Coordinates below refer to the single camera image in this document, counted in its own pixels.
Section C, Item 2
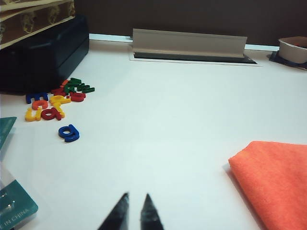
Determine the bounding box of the blue letter m magnet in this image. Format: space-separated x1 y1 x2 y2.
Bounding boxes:
25 92 50 104

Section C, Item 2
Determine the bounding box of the yellow letter p magnet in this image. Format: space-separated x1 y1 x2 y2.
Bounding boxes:
49 95 72 106

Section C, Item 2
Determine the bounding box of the beige cable tray flap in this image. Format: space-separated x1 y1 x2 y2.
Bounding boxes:
132 28 248 58

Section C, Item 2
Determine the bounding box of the red letter q magnet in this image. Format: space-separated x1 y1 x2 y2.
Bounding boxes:
41 107 66 121

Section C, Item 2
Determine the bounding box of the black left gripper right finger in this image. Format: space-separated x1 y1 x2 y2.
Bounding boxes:
140 193 165 230

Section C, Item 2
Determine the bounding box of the red letter b magnet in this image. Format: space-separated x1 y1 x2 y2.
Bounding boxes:
68 92 86 103

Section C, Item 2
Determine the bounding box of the brown desk divider panel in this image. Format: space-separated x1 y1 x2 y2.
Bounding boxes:
74 0 307 46

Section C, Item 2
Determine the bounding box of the small red letter magnet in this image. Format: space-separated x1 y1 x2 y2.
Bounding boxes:
50 86 67 95

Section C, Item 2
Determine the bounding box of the green letter k magnet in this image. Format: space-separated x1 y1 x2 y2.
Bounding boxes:
64 78 83 91

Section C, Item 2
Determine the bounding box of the blue letter g magnet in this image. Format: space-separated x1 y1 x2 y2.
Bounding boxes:
58 124 81 144

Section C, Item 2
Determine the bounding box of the thick patterned brown box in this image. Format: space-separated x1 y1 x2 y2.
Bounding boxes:
0 0 75 12

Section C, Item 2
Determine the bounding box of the thin patterned brown box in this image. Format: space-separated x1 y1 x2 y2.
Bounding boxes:
0 1 76 50

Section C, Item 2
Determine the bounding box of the dark blue hard case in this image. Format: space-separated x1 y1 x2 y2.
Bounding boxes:
0 14 90 95

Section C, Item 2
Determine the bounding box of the yellow letter u magnet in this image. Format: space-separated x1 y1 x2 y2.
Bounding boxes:
24 107 45 122

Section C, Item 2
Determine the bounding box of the green letter w magnet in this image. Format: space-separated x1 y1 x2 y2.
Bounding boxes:
71 83 95 94

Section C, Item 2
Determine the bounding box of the orange letter c magnet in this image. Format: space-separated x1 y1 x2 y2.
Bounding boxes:
31 99 48 111

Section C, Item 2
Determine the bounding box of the beige paper bowl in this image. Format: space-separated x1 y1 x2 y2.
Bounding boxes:
278 36 307 64

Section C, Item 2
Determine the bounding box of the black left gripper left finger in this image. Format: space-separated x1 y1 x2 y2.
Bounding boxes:
97 191 130 230

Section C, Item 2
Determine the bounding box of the orange microfiber cloth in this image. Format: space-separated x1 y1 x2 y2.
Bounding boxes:
228 140 307 230

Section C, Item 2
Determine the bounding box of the blue mat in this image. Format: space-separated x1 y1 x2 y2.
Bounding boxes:
268 50 307 71

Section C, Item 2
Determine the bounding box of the teal clear plastic package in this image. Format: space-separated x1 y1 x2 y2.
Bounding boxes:
0 116 39 230

